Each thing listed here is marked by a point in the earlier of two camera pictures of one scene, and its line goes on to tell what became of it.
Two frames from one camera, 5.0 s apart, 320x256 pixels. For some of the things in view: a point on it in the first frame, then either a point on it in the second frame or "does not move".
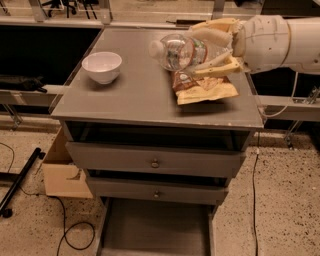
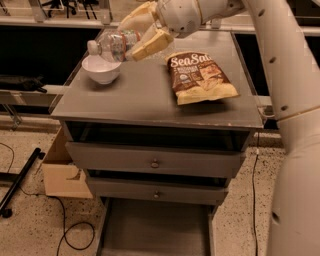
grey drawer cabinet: [140, 151] does not move
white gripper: [265, 41] to [178, 16]
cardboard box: [63, 176] does not move
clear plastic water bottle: [177, 52] to [114, 45]
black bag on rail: [33, 84] does not move
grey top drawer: [122, 158] does not move
